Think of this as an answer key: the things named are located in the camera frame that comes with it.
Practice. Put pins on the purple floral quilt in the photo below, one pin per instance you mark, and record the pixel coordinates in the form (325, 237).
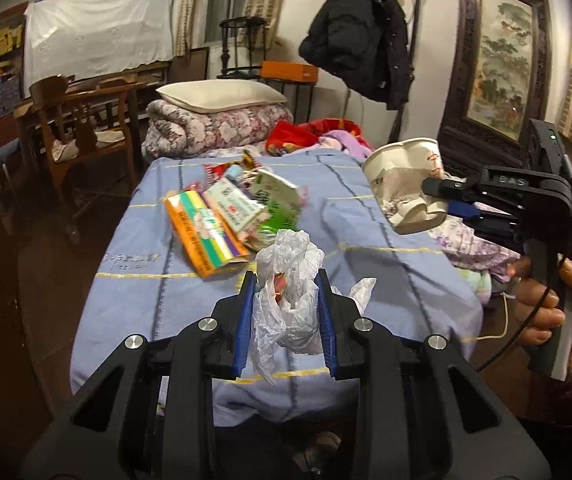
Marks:
(465, 245)

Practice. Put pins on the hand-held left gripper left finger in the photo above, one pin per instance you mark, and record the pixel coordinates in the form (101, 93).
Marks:
(246, 320)

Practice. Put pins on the black plant stand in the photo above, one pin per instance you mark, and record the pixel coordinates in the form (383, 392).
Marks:
(243, 22)

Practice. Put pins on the person's grey shoe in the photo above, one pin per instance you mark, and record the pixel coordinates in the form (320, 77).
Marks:
(318, 452)

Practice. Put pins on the white plastic bag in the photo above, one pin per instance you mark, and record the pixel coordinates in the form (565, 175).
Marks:
(286, 310)

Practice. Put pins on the pastel quilt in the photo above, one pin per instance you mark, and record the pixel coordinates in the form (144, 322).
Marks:
(475, 282)

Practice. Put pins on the window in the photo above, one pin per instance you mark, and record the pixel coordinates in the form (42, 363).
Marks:
(223, 5)

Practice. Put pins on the black jacket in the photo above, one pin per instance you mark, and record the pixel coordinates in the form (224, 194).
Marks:
(355, 35)

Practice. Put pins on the dark framed board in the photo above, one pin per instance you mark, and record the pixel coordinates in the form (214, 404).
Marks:
(188, 67)

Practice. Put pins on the shelf of stacked boxes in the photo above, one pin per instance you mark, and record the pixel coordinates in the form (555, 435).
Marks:
(3, 70)

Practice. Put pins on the orange striped box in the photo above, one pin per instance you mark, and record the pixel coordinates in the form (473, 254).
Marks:
(201, 232)

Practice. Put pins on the cream pillow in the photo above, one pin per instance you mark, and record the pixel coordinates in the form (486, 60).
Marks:
(216, 94)

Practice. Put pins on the white cloth cover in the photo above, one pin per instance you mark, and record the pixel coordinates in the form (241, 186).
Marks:
(96, 35)

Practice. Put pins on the red blanket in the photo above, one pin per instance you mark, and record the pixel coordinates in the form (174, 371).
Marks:
(286, 135)

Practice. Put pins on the black coat rack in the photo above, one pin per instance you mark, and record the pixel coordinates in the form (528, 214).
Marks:
(419, 10)

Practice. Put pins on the orange flat box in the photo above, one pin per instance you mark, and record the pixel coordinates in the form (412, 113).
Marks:
(288, 71)

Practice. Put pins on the person's right hand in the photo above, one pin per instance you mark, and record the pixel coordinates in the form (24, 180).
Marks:
(540, 320)

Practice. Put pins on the green white carton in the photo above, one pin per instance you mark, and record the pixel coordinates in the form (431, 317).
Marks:
(276, 195)

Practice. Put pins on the wooden armchair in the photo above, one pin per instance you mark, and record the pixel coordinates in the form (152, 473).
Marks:
(86, 135)

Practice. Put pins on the colourful snack wrapper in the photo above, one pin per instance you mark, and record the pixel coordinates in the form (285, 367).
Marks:
(231, 170)

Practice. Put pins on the wooden table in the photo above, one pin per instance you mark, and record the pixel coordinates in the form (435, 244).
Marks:
(116, 82)

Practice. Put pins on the maroon floral quilt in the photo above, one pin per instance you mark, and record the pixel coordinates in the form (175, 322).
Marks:
(191, 130)

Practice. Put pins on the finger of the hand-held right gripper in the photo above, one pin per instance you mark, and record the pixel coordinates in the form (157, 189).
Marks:
(465, 208)
(445, 186)

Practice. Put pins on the blue bed sheet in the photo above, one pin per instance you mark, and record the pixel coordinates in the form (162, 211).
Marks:
(166, 310)

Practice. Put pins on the white paper cup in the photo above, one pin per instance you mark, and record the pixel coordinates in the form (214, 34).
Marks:
(400, 170)

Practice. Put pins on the carved framed painting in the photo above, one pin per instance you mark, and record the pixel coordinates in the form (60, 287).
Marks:
(503, 60)

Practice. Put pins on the white green-print packet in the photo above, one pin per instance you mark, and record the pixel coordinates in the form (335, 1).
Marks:
(228, 202)

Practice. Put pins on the pale chair cushion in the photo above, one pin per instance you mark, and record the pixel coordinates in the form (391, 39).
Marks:
(106, 137)

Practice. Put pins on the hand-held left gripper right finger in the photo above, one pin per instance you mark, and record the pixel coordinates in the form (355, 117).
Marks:
(327, 320)

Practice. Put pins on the black metal stand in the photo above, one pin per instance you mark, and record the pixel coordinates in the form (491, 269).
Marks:
(311, 100)

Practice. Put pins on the lilac cloth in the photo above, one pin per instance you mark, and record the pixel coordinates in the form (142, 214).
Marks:
(345, 142)

